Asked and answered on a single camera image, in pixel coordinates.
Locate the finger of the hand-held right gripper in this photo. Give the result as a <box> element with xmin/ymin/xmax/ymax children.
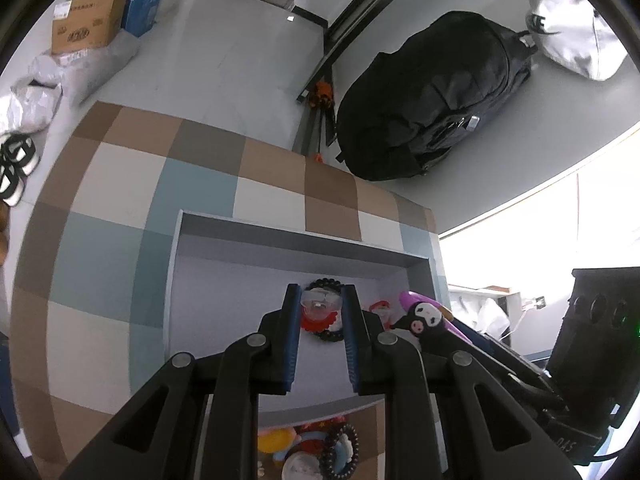
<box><xmin>452</xmin><ymin>317</ymin><xmax>551</xmax><ymax>382</ymax></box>
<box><xmin>500</xmin><ymin>360</ymin><xmax>568</xmax><ymax>413</ymax></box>

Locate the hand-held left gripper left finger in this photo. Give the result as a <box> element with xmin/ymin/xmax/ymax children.
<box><xmin>59</xmin><ymin>283</ymin><xmax>303</xmax><ymax>480</ymax></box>

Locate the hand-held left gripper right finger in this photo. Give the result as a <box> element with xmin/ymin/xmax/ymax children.
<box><xmin>341</xmin><ymin>284</ymin><xmax>576</xmax><ymax>480</ymax></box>

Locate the red clear charm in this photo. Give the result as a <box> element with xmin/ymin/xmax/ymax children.
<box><xmin>302</xmin><ymin>292</ymin><xmax>344</xmax><ymax>332</ymax></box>

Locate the black bead bracelet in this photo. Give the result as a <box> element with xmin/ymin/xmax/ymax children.
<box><xmin>301</xmin><ymin>277</ymin><xmax>352</xmax><ymax>345</ymax></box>
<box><xmin>319</xmin><ymin>422</ymin><xmax>360</xmax><ymax>479</ymax></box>

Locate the purple cartoon hair clip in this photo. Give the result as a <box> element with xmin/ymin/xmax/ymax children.
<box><xmin>390</xmin><ymin>291</ymin><xmax>474</xmax><ymax>346</ymax></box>

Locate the grey shallow cardboard box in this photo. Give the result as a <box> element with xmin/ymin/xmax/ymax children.
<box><xmin>167</xmin><ymin>209</ymin><xmax>442</xmax><ymax>417</ymax></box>

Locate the yellow pink charm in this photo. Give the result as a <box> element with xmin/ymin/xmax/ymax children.
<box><xmin>258</xmin><ymin>426</ymin><xmax>302</xmax><ymax>455</ymax></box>

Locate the white crumpled bag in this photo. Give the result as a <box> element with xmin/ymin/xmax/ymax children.
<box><xmin>476</xmin><ymin>299</ymin><xmax>517</xmax><ymax>337</ymax></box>

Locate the red ornament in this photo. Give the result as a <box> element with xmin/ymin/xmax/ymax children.
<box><xmin>299</xmin><ymin>421</ymin><xmax>347</xmax><ymax>456</ymax></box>

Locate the white round trinket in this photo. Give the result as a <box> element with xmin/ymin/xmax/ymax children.
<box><xmin>281</xmin><ymin>452</ymin><xmax>322</xmax><ymax>480</ymax></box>

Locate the checkered tablecloth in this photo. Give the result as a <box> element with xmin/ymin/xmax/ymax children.
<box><xmin>10</xmin><ymin>101</ymin><xmax>451</xmax><ymax>480</ymax></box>

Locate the orange black object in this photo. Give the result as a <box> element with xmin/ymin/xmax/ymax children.
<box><xmin>307</xmin><ymin>81</ymin><xmax>335</xmax><ymax>109</ymax></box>

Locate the black backpack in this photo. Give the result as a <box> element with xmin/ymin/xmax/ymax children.
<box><xmin>336</xmin><ymin>10</ymin><xmax>539</xmax><ymax>182</ymax></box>

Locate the white fabric bag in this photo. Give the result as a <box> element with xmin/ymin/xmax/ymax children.
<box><xmin>520</xmin><ymin>0</ymin><xmax>629</xmax><ymax>82</ymax></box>

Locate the black white sandal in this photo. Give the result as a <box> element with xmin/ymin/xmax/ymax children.
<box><xmin>0</xmin><ymin>132</ymin><xmax>39</xmax><ymax>177</ymax></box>
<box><xmin>0</xmin><ymin>160</ymin><xmax>29</xmax><ymax>207</ymax></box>

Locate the grey plastic bag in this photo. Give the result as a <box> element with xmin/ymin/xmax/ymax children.
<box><xmin>29</xmin><ymin>35</ymin><xmax>142</xmax><ymax>107</ymax></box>

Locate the white plastic bag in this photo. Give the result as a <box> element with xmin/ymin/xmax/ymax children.
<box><xmin>0</xmin><ymin>77</ymin><xmax>64</xmax><ymax>134</ymax></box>

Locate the blue cardboard box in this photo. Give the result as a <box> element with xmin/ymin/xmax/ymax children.
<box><xmin>121</xmin><ymin>0</ymin><xmax>166</xmax><ymax>38</ymax></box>

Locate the brown cardboard box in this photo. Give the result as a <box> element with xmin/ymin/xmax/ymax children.
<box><xmin>51</xmin><ymin>0</ymin><xmax>133</xmax><ymax>56</ymax></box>

